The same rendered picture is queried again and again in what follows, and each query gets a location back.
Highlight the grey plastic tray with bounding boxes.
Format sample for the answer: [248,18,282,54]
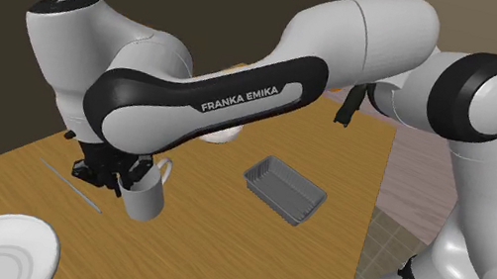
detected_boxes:
[237,151,333,231]

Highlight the white bowl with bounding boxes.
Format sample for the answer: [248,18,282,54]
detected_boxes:
[198,119,245,148]

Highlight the black slender object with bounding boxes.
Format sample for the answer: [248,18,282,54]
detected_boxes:
[333,80,368,131]

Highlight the thin grey stick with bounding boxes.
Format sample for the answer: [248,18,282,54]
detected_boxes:
[34,157,110,215]

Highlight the wooden table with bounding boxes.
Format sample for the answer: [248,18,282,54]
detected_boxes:
[0,28,404,279]

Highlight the white mug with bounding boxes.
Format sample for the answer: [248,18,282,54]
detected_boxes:
[112,150,175,226]

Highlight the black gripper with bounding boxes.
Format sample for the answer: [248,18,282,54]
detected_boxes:
[68,138,156,202]

